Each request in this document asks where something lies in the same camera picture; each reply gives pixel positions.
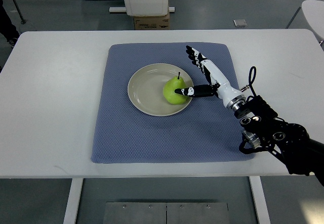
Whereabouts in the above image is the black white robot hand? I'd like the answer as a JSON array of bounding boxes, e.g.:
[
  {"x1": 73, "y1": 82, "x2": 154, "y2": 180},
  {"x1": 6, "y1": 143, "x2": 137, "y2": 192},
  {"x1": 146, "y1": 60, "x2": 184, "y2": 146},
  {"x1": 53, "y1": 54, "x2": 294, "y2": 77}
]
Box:
[{"x1": 175, "y1": 46, "x2": 246, "y2": 111}]

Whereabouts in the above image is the green pear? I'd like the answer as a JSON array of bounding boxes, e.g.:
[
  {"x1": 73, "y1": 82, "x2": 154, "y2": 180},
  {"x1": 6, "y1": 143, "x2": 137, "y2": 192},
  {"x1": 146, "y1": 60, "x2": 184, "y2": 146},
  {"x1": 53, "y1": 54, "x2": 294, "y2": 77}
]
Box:
[{"x1": 163, "y1": 72, "x2": 188, "y2": 105}]

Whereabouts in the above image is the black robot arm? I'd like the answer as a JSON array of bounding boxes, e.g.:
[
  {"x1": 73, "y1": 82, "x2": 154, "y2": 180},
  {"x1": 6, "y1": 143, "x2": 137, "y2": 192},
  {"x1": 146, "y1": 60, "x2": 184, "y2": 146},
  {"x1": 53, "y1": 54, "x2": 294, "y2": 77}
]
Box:
[{"x1": 234, "y1": 93, "x2": 323, "y2": 184}]

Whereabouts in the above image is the grey floor outlet plate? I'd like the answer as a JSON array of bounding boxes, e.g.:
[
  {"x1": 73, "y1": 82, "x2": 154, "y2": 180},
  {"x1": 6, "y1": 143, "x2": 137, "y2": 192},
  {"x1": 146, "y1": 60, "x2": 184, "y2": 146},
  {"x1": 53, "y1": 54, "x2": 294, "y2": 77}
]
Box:
[{"x1": 233, "y1": 19, "x2": 248, "y2": 28}]

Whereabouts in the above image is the cream ceramic plate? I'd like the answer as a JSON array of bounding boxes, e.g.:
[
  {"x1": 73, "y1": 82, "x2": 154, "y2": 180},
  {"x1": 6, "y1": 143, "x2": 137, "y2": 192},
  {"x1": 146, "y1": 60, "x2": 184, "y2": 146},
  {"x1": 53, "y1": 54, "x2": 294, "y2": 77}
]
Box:
[{"x1": 128, "y1": 63, "x2": 193, "y2": 116}]

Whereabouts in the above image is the blue woven placemat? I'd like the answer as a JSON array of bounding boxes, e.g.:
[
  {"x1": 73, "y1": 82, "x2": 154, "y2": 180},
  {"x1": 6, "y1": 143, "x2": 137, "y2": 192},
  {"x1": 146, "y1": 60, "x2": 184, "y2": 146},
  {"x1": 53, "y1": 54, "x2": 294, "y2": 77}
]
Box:
[{"x1": 91, "y1": 42, "x2": 253, "y2": 164}]

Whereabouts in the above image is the brown cardboard box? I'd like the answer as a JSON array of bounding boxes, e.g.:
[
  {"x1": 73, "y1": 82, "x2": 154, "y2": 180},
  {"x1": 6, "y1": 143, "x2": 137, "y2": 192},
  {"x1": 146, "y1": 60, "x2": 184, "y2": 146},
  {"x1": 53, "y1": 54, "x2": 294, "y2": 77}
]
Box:
[{"x1": 133, "y1": 13, "x2": 170, "y2": 30}]

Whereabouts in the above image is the white round side table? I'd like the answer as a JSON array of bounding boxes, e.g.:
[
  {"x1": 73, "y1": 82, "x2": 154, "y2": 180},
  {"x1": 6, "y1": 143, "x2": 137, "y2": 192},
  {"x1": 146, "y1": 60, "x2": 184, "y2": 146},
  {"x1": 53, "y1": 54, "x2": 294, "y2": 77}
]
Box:
[{"x1": 301, "y1": 0, "x2": 324, "y2": 47}]

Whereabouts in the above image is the white right table leg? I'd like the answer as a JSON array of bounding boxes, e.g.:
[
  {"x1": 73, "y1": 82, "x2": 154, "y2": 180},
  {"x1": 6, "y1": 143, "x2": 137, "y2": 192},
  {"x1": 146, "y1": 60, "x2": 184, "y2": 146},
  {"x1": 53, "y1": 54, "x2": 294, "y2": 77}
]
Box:
[{"x1": 249, "y1": 176, "x2": 270, "y2": 224}]

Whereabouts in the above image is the white table leg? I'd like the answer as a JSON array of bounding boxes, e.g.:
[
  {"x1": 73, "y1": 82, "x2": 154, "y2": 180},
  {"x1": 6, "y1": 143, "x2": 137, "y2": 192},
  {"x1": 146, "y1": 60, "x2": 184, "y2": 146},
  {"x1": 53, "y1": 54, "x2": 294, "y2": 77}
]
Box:
[
  {"x1": 63, "y1": 178, "x2": 84, "y2": 224},
  {"x1": 249, "y1": 176, "x2": 270, "y2": 224}
]

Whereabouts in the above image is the white left table leg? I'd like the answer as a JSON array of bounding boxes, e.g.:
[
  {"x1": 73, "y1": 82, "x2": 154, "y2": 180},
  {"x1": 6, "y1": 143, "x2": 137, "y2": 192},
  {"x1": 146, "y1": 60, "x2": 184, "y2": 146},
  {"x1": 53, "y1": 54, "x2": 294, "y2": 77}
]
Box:
[{"x1": 63, "y1": 178, "x2": 84, "y2": 224}]

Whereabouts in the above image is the black tripod leg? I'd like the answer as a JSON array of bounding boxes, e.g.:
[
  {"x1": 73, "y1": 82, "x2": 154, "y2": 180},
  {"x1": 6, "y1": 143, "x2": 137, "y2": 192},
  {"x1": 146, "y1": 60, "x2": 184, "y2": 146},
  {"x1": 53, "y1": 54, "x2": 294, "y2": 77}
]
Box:
[{"x1": 12, "y1": 0, "x2": 27, "y2": 25}]

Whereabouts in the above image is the person's dark trouser leg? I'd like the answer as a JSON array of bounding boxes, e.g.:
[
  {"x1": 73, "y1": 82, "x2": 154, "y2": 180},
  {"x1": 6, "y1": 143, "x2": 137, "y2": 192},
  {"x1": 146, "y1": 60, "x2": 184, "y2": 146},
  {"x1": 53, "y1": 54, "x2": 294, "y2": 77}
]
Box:
[{"x1": 0, "y1": 0, "x2": 20, "y2": 48}]

